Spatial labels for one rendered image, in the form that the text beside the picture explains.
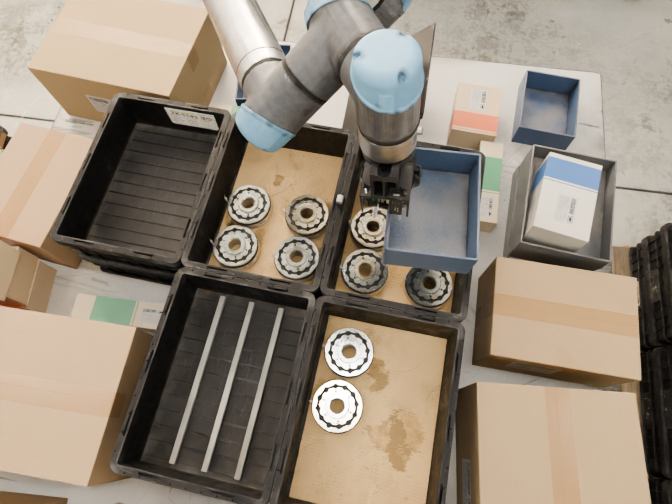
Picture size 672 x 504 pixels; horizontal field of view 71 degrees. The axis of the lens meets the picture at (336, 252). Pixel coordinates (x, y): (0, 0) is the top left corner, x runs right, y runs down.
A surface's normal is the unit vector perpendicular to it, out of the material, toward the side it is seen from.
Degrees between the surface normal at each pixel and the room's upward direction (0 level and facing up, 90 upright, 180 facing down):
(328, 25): 39
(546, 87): 90
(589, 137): 0
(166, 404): 0
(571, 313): 0
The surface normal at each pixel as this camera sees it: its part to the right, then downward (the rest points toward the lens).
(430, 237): 0.00, -0.35
